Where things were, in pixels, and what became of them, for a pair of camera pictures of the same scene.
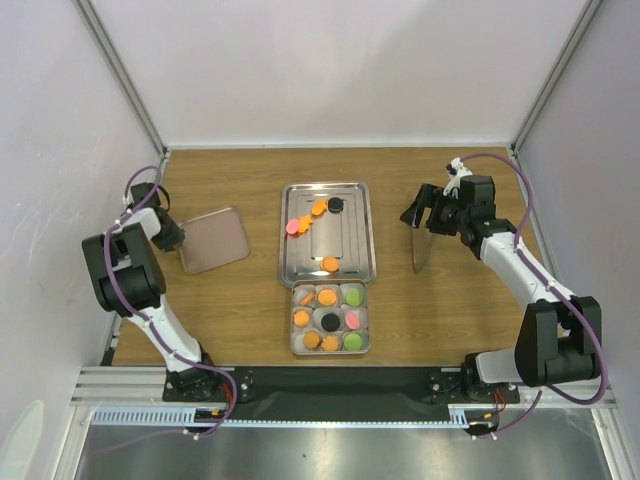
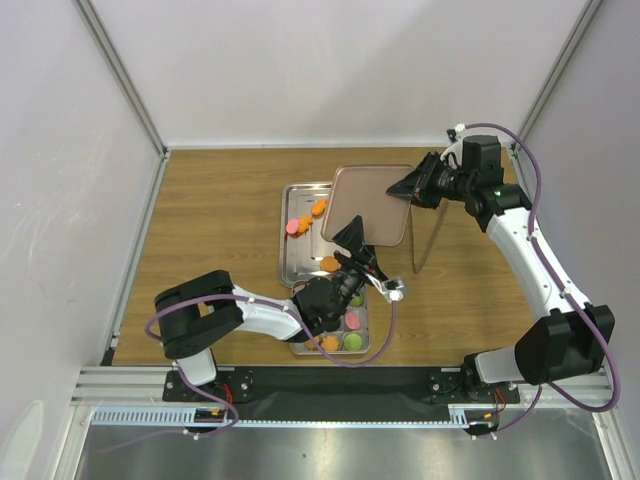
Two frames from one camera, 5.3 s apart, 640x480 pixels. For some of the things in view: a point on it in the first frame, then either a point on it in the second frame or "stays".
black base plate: x=340 y=394 stays
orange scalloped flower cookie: x=330 y=343 stays
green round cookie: x=353 y=342 stays
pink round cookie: x=352 y=320 stays
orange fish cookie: x=319 y=207 stays
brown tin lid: x=212 y=240 -> x=361 y=190
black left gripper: x=176 y=236 -> x=352 y=239
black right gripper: x=427 y=197 -> x=418 y=189
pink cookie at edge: x=292 y=226 stays
